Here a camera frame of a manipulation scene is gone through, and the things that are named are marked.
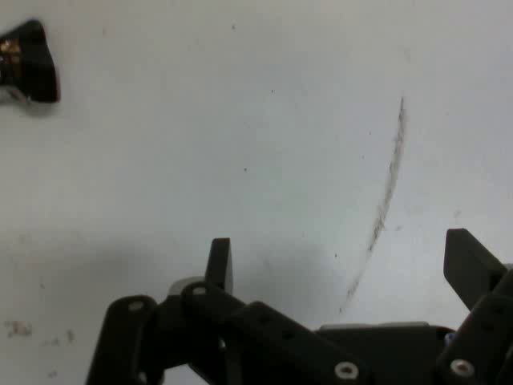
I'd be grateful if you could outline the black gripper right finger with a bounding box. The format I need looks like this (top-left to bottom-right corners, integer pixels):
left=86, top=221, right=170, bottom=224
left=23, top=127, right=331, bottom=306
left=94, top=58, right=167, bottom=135
left=435, top=228, right=513, bottom=385

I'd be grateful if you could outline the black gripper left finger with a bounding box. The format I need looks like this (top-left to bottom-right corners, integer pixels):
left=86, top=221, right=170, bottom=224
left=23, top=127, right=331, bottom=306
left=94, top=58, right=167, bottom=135
left=84, top=237, right=372, bottom=385

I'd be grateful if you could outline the black glossy object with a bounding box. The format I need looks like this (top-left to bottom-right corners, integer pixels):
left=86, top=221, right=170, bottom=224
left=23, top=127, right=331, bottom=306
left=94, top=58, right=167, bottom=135
left=0, top=19, right=61, bottom=104

